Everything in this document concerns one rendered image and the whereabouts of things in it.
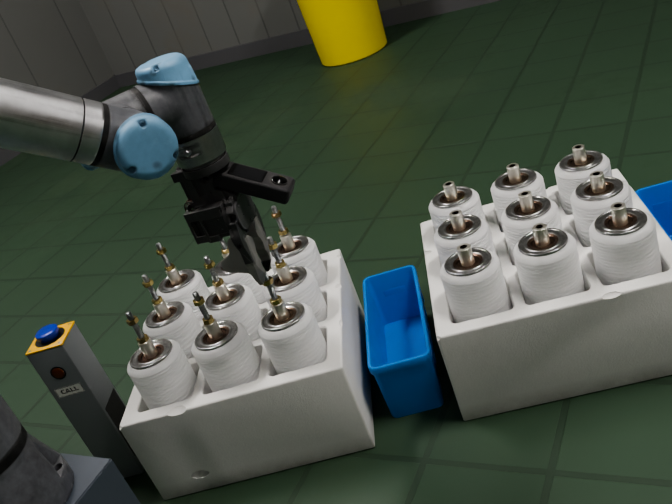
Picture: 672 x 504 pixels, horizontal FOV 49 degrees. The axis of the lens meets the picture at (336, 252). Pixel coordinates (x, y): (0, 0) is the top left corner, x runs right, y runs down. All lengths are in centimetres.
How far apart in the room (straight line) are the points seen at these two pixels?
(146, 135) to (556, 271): 63
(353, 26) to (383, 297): 210
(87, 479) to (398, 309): 75
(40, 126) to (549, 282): 74
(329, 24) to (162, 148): 261
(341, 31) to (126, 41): 178
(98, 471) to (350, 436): 44
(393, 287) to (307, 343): 35
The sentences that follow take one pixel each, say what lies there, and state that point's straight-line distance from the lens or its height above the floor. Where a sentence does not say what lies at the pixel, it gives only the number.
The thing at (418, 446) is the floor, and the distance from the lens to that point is 127.
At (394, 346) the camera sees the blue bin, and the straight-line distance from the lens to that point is 148.
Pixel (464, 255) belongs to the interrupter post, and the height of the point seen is 27.
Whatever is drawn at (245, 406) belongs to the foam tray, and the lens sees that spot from 124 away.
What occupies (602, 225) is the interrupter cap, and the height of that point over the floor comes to 25.
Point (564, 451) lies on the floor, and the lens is 120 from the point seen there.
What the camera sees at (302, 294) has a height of 24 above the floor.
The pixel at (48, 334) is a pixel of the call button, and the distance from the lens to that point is 136.
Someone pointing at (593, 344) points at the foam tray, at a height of 10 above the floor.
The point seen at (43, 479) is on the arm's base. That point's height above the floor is 34.
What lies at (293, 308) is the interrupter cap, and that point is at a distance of 122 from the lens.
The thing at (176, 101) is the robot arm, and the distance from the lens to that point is 104.
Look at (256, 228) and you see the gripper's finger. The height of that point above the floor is 41.
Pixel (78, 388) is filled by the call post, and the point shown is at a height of 22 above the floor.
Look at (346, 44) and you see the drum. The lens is 347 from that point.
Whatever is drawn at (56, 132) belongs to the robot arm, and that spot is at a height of 70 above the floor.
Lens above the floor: 87
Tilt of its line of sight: 27 degrees down
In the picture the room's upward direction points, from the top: 21 degrees counter-clockwise
